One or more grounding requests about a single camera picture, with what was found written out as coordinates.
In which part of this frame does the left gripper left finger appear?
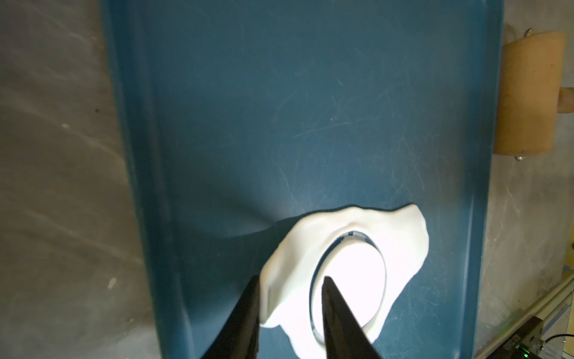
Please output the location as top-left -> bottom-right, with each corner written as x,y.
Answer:
203,275 -> 260,359

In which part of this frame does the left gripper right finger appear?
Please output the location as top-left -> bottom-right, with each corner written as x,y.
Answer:
321,277 -> 381,359

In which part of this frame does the white dough lump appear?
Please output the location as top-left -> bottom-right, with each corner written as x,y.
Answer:
259,204 -> 429,358

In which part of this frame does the teal plastic tray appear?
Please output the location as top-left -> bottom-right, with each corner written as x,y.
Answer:
101,1 -> 505,358

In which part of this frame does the wooden rolling pin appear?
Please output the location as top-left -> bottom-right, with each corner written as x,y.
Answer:
493,31 -> 567,157

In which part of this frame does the round white dumpling wrapper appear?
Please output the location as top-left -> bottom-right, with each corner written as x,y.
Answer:
309,231 -> 387,345

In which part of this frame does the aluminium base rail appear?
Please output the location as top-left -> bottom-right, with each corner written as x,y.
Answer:
474,266 -> 573,358

